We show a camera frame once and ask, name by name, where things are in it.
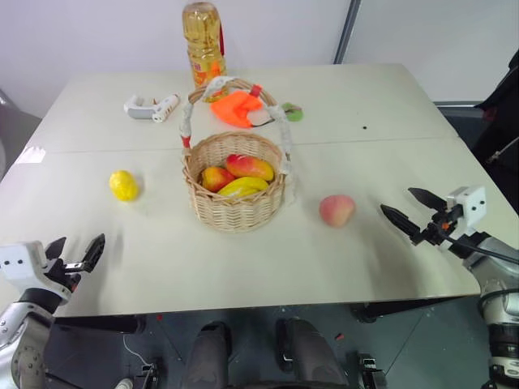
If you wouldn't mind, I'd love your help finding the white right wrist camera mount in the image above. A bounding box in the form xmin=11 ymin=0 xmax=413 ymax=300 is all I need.
xmin=444 ymin=186 xmax=487 ymax=237

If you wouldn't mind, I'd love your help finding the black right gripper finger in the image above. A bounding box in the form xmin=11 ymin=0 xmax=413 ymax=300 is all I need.
xmin=407 ymin=186 xmax=450 ymax=212
xmin=380 ymin=203 xmax=426 ymax=246

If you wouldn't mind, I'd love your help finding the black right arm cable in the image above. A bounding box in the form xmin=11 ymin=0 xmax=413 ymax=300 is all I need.
xmin=442 ymin=234 xmax=519 ymax=263

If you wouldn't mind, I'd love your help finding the wicker basket with handle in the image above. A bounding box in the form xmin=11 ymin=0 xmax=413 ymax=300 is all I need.
xmin=178 ymin=76 xmax=294 ymax=233

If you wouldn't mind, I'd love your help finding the grey wall post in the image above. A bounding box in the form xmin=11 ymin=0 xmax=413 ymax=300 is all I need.
xmin=332 ymin=0 xmax=362 ymax=65

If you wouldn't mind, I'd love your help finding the dark rounded right shape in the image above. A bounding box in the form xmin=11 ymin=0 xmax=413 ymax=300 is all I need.
xmin=275 ymin=317 xmax=350 ymax=389

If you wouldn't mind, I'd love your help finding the small red yellow mango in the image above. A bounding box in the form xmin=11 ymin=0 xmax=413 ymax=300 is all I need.
xmin=200 ymin=165 xmax=237 ymax=193

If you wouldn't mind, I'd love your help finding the pink peach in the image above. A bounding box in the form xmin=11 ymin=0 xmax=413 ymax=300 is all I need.
xmin=318 ymin=194 xmax=357 ymax=229

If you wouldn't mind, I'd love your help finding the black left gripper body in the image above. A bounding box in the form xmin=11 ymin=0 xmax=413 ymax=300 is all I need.
xmin=51 ymin=256 xmax=88 ymax=294

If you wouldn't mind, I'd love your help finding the white handheld device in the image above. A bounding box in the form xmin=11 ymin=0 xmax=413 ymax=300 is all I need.
xmin=122 ymin=92 xmax=182 ymax=123

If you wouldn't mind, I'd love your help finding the yellow banana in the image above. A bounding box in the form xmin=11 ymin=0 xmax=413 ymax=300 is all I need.
xmin=217 ymin=176 xmax=270 ymax=199

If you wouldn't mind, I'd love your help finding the black jacket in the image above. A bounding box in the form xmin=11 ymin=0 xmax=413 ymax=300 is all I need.
xmin=471 ymin=49 xmax=519 ymax=195

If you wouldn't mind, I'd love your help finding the white floor cable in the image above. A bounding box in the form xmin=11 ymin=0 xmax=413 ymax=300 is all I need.
xmin=114 ymin=333 xmax=152 ymax=389

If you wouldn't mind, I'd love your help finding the green pink small toy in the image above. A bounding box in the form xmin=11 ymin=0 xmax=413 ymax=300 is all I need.
xmin=281 ymin=101 xmax=306 ymax=123

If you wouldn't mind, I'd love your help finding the dark rounded left shape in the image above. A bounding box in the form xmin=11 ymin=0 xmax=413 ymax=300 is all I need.
xmin=180 ymin=320 xmax=234 ymax=389

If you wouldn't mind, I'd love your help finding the cooking oil bottle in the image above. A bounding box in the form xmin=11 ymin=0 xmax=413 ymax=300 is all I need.
xmin=181 ymin=1 xmax=228 ymax=103

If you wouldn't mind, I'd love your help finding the dark rounded shape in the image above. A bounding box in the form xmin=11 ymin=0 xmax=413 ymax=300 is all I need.
xmin=275 ymin=317 xmax=350 ymax=389
xmin=180 ymin=320 xmax=234 ymax=389

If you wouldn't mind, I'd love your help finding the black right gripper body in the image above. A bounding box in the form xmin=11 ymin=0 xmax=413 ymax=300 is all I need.
xmin=418 ymin=203 xmax=464 ymax=246

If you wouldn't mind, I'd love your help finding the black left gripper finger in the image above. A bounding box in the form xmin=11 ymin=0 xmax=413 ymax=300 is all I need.
xmin=79 ymin=233 xmax=106 ymax=272
xmin=44 ymin=237 xmax=67 ymax=261

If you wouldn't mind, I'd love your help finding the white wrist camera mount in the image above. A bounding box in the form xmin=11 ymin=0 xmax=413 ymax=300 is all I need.
xmin=0 ymin=240 xmax=71 ymax=304
xmin=444 ymin=186 xmax=487 ymax=237

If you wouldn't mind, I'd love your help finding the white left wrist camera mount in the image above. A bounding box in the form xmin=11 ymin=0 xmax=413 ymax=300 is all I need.
xmin=0 ymin=240 xmax=71 ymax=304

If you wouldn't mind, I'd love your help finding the yellow lemon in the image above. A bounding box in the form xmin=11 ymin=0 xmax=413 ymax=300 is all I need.
xmin=108 ymin=169 xmax=140 ymax=202

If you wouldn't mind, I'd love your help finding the orange cloth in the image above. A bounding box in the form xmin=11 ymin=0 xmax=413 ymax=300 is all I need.
xmin=209 ymin=89 xmax=274 ymax=130

